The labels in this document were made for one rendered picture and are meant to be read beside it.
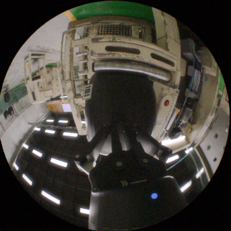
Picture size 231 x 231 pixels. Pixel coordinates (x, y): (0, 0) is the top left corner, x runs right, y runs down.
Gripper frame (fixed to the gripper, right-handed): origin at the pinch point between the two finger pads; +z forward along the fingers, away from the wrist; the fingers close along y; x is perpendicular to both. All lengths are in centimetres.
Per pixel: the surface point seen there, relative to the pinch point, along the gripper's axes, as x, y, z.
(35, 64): 106, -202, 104
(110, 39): 26.5, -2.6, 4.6
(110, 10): 118, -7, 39
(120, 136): -6.8, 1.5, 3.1
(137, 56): 21.0, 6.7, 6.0
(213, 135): -7, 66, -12
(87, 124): -3.8, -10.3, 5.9
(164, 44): 41, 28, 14
